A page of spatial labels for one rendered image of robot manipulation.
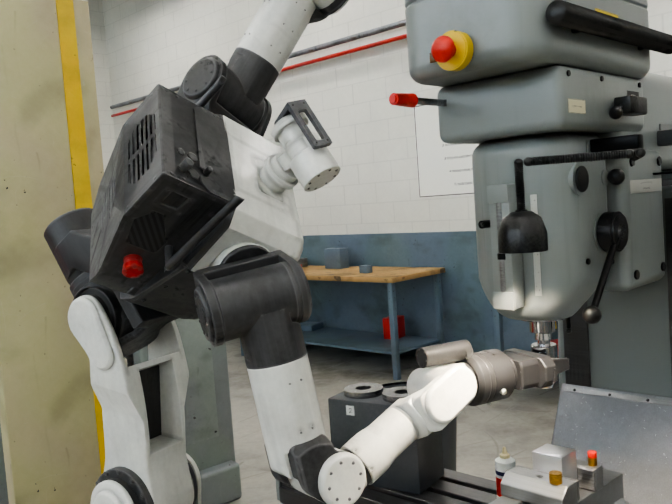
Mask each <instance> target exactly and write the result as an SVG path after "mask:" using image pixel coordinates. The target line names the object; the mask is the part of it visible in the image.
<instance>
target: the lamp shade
mask: <svg viewBox="0 0 672 504"><path fill-rule="evenodd" d="M498 248H499V253H506V254H517V253H534V252H543V251H548V236H547V230H546V227H545V225H544V222H543V220H542V217H541V216H539V215H538V214H536V213H534V212H533V211H527V210H515V212H511V213H509V214H508V215H507V216H505V217H504V218H503V219H502V221H501V224H500V228H499V232H498Z"/></svg>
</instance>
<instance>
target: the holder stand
mask: <svg viewBox="0 0 672 504"><path fill-rule="evenodd" d="M408 396H409V395H408V392H407V386H400V387H393V388H383V385H381V384H377V383H357V384H352V385H349V386H346V387H345V388H344V391H343V392H340V393H338V394H336V395H334V396H332V397H330V398H328V406H329V420H330V434H331V442H332V444H333V446H334V448H337V449H341V447H342V446H343V445H344V444H346V443H347V442H348V441H349V440H350V439H351V438H352V437H353V436H355V435H356V434H357V433H358V432H360V431H361V430H363V429H365V428H366V427H368V426H369V425H370V424H371V423H372V422H374V421H375V420H376V419H377V418H378V417H379V416H380V415H381V414H382V413H384V412H385V411H386V410H387V409H388V408H389V407H390V406H391V405H392V404H393V403H395V402H396V401H397V400H398V399H401V398H405V397H408ZM443 475H444V464H443V448H442V432H441V430H440V431H436V432H431V433H430V434H429V435H428V436H426V437H423V438H420V439H416V440H414V441H413V442H412V443H411V444H410V445H409V446H408V447H407V448H406V449H405V450H404V451H403V452H402V453H401V454H400V455H399V456H398V457H397V458H396V459H395V460H394V462H393V463H392V464H391V466H390V467H389V469H388V470H387V471H386V472H385V473H383V474H382V475H381V476H380V477H379V478H378V479H377V480H376V481H375V482H374V483H373V484H372V485H371V486H376V487H381V488H387V489H392V490H398V491H403V492H408V493H414V494H419V495H420V494H422V493H423V492H424V491H425V490H426V489H428V488H429V487H430V486H431V485H432V484H434V483H435V482H436V481H437V480H438V479H440V478H441V477H442V476H443Z"/></svg>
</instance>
